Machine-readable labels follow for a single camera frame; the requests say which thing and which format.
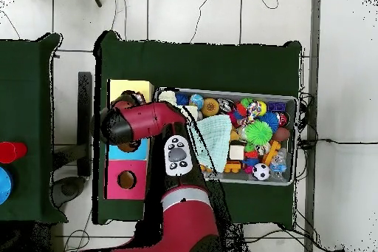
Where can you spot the shallow clear mesh bin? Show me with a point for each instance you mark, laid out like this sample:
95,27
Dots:
293,107

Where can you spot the lime green spiky ball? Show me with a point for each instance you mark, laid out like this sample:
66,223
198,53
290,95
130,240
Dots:
258,133

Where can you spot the small brown football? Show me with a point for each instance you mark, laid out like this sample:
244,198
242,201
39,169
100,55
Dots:
282,134

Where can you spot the globe print ball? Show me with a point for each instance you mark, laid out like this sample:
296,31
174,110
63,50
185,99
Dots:
196,101

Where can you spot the small soccer ball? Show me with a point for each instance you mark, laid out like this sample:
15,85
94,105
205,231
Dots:
261,171

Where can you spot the burger squeeze toy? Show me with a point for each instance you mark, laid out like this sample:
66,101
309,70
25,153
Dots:
210,107

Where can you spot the cream waffle cloth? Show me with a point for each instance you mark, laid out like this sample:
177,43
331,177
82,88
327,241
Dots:
166,96

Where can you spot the orange bone toy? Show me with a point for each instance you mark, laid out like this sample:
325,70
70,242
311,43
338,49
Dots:
273,148

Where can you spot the blue spiky ball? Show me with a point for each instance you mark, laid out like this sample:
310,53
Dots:
270,119

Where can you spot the red plastic cup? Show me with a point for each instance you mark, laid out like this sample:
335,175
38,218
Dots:
11,152

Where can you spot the dark green table cloth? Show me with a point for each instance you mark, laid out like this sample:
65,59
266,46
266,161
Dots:
206,65
26,71

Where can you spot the blue plastic cup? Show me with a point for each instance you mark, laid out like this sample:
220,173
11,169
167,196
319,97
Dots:
4,185

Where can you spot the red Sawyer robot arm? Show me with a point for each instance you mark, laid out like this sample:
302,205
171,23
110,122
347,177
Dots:
147,119

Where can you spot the wooden box with three holes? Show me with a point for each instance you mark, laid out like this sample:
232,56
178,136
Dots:
138,169

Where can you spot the mint green waffle cloth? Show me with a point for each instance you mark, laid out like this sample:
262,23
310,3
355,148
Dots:
215,136

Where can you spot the black upright panel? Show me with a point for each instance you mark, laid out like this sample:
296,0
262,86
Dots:
84,101

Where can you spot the grey round stand base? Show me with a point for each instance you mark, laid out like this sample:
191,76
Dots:
68,190

